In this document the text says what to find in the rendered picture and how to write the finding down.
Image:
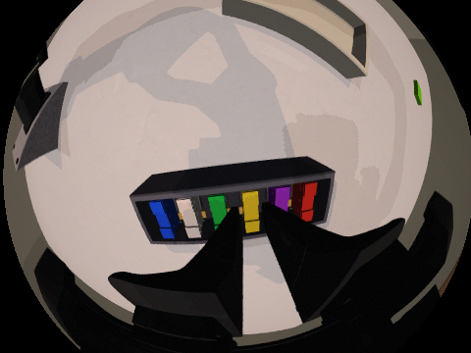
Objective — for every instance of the yellow fuse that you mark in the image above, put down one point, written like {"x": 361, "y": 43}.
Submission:
{"x": 250, "y": 212}

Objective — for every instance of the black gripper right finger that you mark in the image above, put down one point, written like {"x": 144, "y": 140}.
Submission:
{"x": 317, "y": 263}

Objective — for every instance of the green rectangular block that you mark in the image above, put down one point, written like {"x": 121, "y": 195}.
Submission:
{"x": 417, "y": 92}

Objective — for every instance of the green fuse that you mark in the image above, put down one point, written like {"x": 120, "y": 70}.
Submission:
{"x": 219, "y": 207}

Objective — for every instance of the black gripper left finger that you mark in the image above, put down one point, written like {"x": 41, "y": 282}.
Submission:
{"x": 210, "y": 285}

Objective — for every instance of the purple fuse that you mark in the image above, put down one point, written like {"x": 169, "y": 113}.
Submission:
{"x": 279, "y": 196}

